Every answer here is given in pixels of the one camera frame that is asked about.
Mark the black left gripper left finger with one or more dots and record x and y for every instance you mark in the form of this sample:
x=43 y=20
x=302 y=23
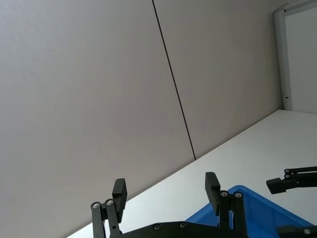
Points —
x=120 y=196

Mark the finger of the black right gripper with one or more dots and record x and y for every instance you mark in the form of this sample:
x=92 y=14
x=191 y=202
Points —
x=297 y=231
x=292 y=181

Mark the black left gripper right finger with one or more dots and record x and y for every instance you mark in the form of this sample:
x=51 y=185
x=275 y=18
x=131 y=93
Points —
x=213 y=196

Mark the blue plastic bin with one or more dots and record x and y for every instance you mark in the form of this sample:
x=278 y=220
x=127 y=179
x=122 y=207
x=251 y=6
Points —
x=262 y=210

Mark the small metal frame latch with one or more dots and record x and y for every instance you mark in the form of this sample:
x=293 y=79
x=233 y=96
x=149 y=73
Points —
x=285 y=96

